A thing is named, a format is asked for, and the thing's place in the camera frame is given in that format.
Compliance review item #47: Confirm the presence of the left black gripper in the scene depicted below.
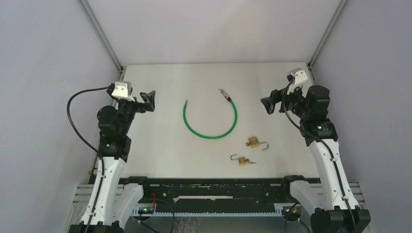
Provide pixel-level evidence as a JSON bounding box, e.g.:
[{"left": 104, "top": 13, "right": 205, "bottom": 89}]
[{"left": 117, "top": 90, "right": 155, "bottom": 135}]

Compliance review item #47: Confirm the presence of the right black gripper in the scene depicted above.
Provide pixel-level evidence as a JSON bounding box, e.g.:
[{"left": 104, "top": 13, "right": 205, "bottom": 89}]
[{"left": 261, "top": 81, "right": 310, "bottom": 119}]

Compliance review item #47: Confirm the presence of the brass padlock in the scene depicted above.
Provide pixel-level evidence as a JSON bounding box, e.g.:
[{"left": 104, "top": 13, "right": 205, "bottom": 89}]
[
  {"left": 245, "top": 136, "right": 269, "bottom": 151},
  {"left": 230, "top": 154, "right": 248, "bottom": 166}
]

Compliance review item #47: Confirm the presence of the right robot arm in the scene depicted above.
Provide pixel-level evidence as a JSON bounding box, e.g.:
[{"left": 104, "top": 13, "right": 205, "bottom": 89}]
[{"left": 260, "top": 85, "right": 371, "bottom": 233}]

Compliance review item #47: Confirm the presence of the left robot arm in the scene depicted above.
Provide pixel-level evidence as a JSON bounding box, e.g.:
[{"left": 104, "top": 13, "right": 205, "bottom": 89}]
[{"left": 69, "top": 91, "right": 156, "bottom": 233}]

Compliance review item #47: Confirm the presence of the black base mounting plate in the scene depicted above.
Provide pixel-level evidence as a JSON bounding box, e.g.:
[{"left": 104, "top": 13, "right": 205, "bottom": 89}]
[{"left": 115, "top": 175, "right": 322, "bottom": 214}]

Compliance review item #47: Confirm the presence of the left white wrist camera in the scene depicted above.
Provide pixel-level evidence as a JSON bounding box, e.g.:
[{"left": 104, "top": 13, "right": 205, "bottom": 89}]
[{"left": 111, "top": 81, "right": 136, "bottom": 102}]

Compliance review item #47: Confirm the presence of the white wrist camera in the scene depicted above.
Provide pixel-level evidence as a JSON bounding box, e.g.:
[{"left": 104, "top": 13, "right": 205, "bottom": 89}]
[
  {"left": 111, "top": 81, "right": 136, "bottom": 102},
  {"left": 287, "top": 67, "right": 308, "bottom": 94}
]

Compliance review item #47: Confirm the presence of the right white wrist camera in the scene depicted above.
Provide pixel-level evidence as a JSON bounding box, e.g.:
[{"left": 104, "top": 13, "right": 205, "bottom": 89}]
[{"left": 287, "top": 67, "right": 308, "bottom": 94}]

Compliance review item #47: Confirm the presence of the green cable lock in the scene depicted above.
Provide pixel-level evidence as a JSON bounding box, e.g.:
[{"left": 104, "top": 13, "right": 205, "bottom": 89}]
[{"left": 182, "top": 88, "right": 239, "bottom": 140}]

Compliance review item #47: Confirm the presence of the white slotted cable duct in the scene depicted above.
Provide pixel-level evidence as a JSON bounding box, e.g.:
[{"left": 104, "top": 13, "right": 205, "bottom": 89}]
[{"left": 132, "top": 204, "right": 292, "bottom": 217}]

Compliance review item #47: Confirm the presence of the left aluminium frame post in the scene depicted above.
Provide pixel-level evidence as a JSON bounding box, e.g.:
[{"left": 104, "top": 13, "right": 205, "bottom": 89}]
[{"left": 77, "top": 0, "right": 123, "bottom": 74}]

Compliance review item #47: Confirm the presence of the aluminium frame post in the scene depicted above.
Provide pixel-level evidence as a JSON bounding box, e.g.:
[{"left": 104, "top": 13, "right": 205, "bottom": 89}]
[
  {"left": 77, "top": 0, "right": 123, "bottom": 74},
  {"left": 308, "top": 0, "right": 350, "bottom": 70}
]

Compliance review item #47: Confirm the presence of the right aluminium frame post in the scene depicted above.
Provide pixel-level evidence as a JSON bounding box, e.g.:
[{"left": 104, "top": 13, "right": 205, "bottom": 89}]
[{"left": 308, "top": 0, "right": 350, "bottom": 70}]

